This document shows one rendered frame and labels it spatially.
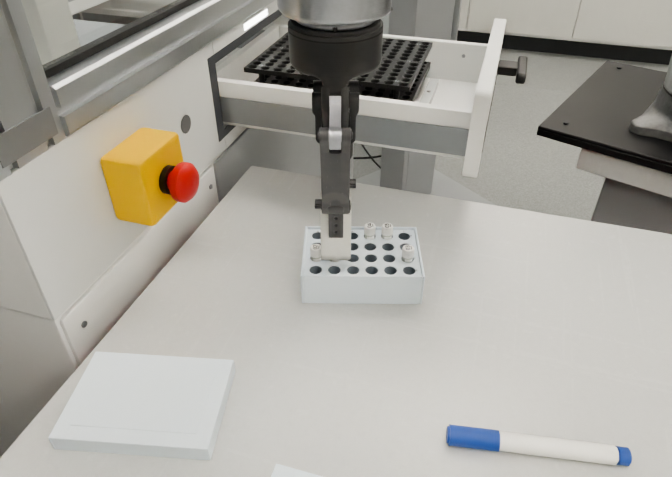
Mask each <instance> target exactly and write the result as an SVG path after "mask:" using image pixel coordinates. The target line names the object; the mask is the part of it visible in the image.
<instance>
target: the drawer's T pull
mask: <svg viewBox="0 0 672 477"><path fill-rule="evenodd" d="M527 61H528V57H526V56H519V57H518V62H517V61H508V60H499V62H498V67H497V74H498V75H506V76H516V77H515V83H517V84H524V83H525V80H526V74H527Z"/></svg>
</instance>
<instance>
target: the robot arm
mask: <svg viewBox="0 0 672 477"><path fill-rule="evenodd" d="M391 1H392V0H277V6H278V9H279V11H280V12H281V13H282V14H283V15H284V16H286V17H287V18H289V19H290V20H289V21H288V40H289V58H290V63H291V65H292V66H293V67H294V68H295V69H296V70H297V71H299V72H301V73H303V74H305V75H308V76H309V75H311V76H314V77H316V78H318V79H320V80H313V92H312V113H313V114H314V115H315V131H316V141H317V142H318V143H319V144H320V160H321V199H315V209H320V227H321V259H322V260H350V259H351V212H352V200H351V191H350V188H356V179H350V148H351V144H352V143H354V142H355V139H356V116H357V114H358V113H359V92H358V89H359V82H358V80H351V79H352V78H354V77H357V76H359V75H361V76H363V75H366V74H368V73H370V72H372V71H374V70H375V69H376V68H377V67H378V66H379V65H380V63H381V60H382V43H383V21H382V20H381V18H383V17H385V16H386V15H388V14H389V13H390V12H391V11H393V7H391ZM629 131H630V132H632V133H634V134H636V135H640V136H647V137H653V138H658V139H662V140H666V141H669V142H672V55H671V58H670V62H669V67H668V71H667V74H666V77H665V81H664V83H663V86H662V88H661V89H660V90H659V91H658V94H657V96H656V100H655V101H654V102H653V103H652V104H651V105H650V106H649V108H648V109H647V110H646V111H645V112H644V113H643V114H642V115H641V116H639V117H637V118H635V119H633V120H632V121H631V124H630V127H629Z"/></svg>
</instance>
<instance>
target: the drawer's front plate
mask: <svg viewBox="0 0 672 477"><path fill-rule="evenodd" d="M506 22H507V20H506V19H498V18H495V19H494V23H493V27H492V30H491V34H490V38H489V42H488V45H487V49H486V53H485V57H484V61H483V64H482V68H481V72H480V76H479V79H478V83H477V87H476V91H475V96H474V103H473V109H472V115H471V121H470V128H469V134H468V140H467V147H466V153H465V159H464V165H463V172H462V175H463V176H467V177H474V178H476V177H477V174H478V169H479V164H480V159H481V154H482V148H483V142H484V137H485V131H486V126H487V121H488V116H489V111H490V107H491V101H492V96H493V91H494V86H495V81H496V76H497V67H498V62H499V60H500V55H501V49H502V44H503V38H504V33H505V27H506Z"/></svg>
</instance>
